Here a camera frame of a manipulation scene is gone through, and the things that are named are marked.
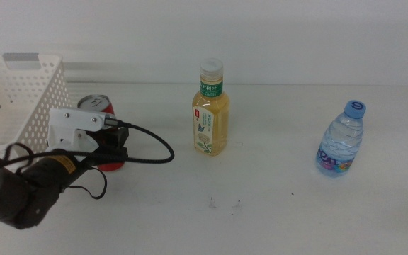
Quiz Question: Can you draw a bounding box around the yellow tea bottle white cap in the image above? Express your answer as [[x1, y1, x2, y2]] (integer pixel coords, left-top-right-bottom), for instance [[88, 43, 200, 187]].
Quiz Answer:
[[191, 57, 231, 157]]

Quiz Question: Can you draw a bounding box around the small water bottle blue cap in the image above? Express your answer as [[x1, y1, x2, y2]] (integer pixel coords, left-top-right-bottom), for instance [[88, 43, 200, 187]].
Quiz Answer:
[[315, 99, 367, 178]]

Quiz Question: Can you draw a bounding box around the red cola can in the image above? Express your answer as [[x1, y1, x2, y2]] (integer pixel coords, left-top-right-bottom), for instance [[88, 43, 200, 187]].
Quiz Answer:
[[77, 94, 125, 173]]

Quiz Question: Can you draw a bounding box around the white perforated plastic basket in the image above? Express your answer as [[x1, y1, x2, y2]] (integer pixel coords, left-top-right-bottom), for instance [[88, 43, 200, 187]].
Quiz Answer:
[[0, 52, 72, 164]]

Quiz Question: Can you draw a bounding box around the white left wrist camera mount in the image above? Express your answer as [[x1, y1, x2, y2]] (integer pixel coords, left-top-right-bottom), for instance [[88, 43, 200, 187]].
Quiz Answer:
[[47, 108, 117, 154]]

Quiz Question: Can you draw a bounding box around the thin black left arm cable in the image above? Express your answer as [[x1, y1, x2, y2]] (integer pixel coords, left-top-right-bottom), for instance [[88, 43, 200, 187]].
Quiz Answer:
[[62, 166, 108, 200]]

